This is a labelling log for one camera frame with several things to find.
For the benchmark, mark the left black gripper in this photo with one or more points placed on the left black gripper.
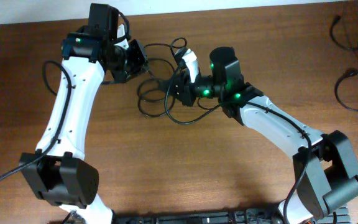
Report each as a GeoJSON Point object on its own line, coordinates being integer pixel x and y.
{"type": "Point", "coordinates": [142, 61]}

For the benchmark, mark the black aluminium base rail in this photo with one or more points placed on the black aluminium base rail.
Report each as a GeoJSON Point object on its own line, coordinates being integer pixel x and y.
{"type": "Point", "coordinates": [249, 216]}

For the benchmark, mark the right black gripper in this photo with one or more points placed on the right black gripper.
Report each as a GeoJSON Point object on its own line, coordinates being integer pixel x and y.
{"type": "Point", "coordinates": [187, 91]}

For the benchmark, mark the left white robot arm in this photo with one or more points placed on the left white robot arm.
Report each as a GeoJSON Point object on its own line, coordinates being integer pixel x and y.
{"type": "Point", "coordinates": [57, 171]}

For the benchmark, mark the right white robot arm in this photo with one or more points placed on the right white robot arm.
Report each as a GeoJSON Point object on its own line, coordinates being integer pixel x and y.
{"type": "Point", "coordinates": [325, 165]}

